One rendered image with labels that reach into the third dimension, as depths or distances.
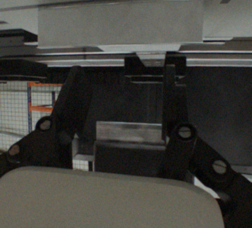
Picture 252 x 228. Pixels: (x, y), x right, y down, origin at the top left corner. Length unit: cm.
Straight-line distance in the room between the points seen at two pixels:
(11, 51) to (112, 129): 42
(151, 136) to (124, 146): 3
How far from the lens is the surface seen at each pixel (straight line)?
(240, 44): 46
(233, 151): 78
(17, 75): 49
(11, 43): 58
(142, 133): 20
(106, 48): 22
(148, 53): 23
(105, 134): 20
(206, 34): 17
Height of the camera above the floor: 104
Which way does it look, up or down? 5 degrees up
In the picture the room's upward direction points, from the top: 179 degrees counter-clockwise
